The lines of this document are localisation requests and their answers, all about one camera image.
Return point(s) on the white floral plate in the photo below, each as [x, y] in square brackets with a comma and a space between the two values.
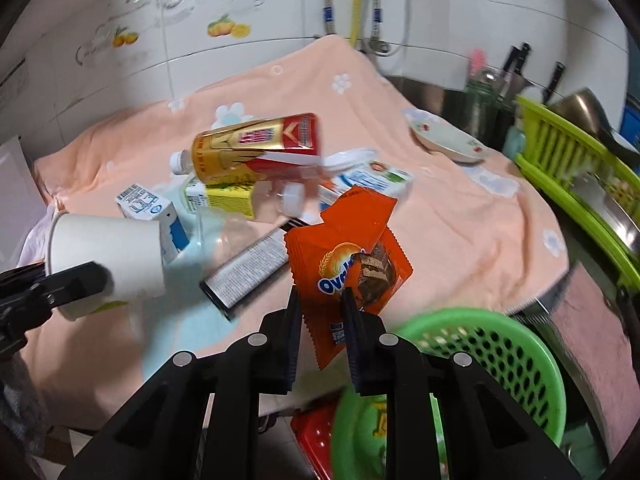
[439, 136]

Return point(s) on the white plastic lid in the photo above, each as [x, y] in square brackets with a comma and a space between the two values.
[344, 160]

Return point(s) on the black barcode box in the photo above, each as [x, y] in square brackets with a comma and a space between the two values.
[235, 284]

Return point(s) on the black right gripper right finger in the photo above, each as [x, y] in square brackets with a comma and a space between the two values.
[384, 364]

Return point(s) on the pink brush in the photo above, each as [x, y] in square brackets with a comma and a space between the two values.
[477, 64]

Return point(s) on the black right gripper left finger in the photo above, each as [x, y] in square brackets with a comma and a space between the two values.
[264, 362]

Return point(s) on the cleaver blade in rack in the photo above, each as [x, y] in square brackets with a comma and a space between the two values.
[591, 189]

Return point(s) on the steel pot in rack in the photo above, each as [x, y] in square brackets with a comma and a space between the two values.
[584, 110]

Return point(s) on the green plastic trash basket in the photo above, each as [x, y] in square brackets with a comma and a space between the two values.
[481, 432]

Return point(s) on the peach flower towel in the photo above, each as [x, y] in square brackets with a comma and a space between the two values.
[479, 237]

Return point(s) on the clear plastic cup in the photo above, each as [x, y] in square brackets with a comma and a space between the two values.
[221, 235]

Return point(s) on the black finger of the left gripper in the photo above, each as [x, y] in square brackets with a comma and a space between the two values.
[30, 287]

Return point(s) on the white paper cup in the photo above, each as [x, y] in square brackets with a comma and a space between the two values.
[128, 249]

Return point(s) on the gold red drink bottle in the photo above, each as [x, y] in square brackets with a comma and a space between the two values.
[285, 148]

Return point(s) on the green utensil holder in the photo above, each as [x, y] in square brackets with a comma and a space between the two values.
[487, 117]

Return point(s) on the lime green dish rack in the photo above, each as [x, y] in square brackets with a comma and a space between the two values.
[554, 150]

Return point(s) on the yellow white small carton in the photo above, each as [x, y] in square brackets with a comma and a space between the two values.
[234, 198]

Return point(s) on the white blue milk carton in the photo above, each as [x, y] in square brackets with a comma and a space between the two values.
[374, 175]

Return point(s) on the pink dish cloth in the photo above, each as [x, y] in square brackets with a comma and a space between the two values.
[597, 354]

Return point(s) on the black handled knife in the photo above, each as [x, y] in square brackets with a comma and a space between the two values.
[549, 89]

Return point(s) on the orange Ovaltine wrapper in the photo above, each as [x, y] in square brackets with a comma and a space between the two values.
[352, 247]

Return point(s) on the small blue white carton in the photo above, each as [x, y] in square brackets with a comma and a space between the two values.
[139, 203]

